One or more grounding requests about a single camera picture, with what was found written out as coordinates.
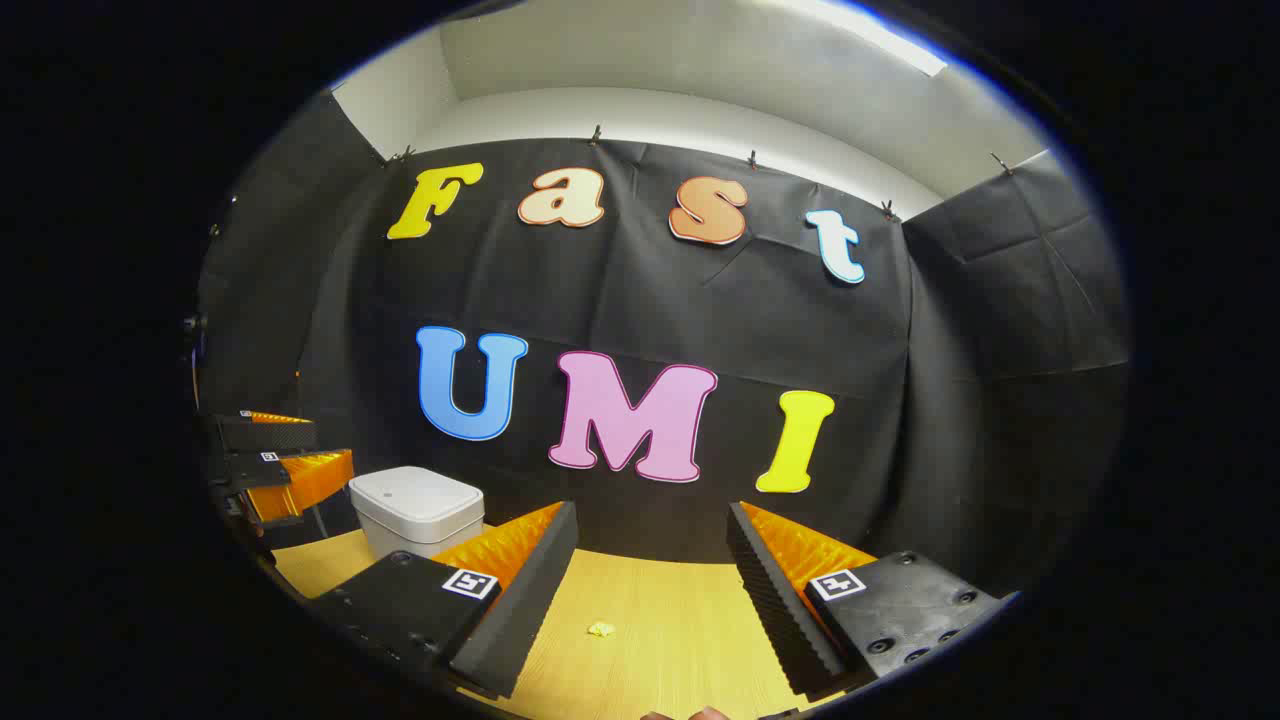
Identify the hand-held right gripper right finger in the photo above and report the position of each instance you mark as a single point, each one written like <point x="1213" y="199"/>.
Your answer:
<point x="775" y="610"/>

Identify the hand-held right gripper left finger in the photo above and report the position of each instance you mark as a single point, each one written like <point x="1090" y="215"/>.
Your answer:
<point x="520" y="610"/>

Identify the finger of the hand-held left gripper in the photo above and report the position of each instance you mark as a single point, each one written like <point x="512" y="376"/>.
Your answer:
<point x="270" y="435"/>
<point x="260" y="472"/>

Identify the small yellow paper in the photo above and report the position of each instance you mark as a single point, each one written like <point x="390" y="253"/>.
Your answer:
<point x="600" y="629"/>

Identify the white desktop garbage bin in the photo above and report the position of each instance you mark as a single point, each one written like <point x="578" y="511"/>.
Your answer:
<point x="415" y="500"/>

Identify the wooden desktop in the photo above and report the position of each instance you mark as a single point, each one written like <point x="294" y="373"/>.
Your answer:
<point x="660" y="640"/>

